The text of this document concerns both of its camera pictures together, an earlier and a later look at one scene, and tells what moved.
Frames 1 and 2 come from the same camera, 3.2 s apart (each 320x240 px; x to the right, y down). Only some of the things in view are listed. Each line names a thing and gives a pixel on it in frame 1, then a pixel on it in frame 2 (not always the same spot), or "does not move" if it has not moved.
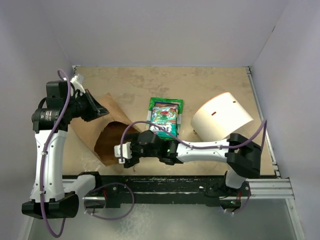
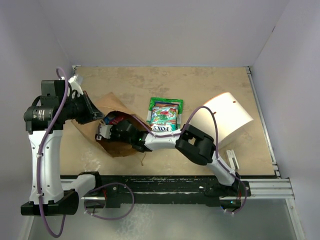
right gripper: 134,159 -> 112,131
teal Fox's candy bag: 166,117 does not move
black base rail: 121,191 does not move
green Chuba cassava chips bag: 180,102 does not move
